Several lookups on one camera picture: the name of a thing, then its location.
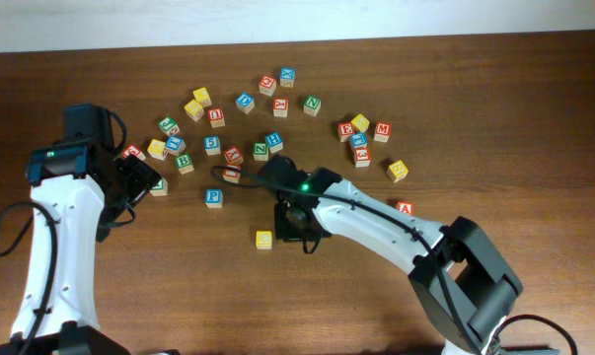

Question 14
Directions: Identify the yellow C block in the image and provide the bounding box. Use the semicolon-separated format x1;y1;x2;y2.
256;231;273;249

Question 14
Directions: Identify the green R block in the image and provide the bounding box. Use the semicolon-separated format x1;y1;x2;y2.
150;177;168;196

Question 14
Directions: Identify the blue P block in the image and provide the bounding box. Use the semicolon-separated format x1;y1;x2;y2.
204;189;224;208

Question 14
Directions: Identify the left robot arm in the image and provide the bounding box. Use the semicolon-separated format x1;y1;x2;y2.
0;104;162;354

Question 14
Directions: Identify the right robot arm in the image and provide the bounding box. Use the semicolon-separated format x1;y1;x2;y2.
259;155;523;354

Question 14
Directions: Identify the red 6 block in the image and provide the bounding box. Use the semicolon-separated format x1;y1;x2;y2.
121;144;146;161

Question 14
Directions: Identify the blue H block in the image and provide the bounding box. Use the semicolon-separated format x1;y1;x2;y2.
265;132;283;154

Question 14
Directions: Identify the green Z block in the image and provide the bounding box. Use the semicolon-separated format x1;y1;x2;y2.
253;142;269;161

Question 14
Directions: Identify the yellow block left cluster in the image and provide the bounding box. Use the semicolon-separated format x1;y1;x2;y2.
147;139;168;161

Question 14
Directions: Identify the red 3 block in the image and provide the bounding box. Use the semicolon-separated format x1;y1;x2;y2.
353;147;371;168

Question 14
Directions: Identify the red Y block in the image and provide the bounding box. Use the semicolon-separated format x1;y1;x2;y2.
223;146;244;166

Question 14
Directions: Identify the red E block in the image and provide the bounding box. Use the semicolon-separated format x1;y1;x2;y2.
337;122;355;142

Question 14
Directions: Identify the green J block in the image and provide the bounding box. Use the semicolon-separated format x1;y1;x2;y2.
158;116;181;137

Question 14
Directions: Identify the blue block left cluster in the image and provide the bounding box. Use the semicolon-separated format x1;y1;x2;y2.
165;136;186;156

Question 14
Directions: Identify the green N block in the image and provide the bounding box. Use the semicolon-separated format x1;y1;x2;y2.
304;96;322;116

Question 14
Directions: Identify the yellow 8 block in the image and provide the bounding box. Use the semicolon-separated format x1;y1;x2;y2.
350;114;370;133

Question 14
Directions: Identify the blue 5 block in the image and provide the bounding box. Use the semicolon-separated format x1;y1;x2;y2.
203;135;221;156

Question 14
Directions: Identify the green B block centre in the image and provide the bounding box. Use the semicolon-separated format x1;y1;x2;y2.
175;153;194;175

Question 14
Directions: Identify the yellow S block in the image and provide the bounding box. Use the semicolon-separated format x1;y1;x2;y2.
387;160;409;182

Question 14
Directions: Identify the blue D block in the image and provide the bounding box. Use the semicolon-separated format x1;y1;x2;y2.
236;93;255;114

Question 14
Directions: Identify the red M block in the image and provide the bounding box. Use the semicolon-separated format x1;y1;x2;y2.
374;122;392;143

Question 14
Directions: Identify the red A block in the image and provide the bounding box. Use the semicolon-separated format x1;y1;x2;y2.
396;201;415;215

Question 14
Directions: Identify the red Q block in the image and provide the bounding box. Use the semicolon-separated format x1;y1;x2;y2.
259;76;277;97

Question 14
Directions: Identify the red U block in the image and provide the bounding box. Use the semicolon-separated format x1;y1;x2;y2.
207;107;226;128

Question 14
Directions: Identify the yellow block lower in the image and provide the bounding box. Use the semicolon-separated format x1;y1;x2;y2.
184;100;204;121

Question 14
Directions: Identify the blue X block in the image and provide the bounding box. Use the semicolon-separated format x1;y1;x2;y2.
279;67;296;88

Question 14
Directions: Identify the yellow block upper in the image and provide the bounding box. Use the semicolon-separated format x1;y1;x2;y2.
192;87;212;107

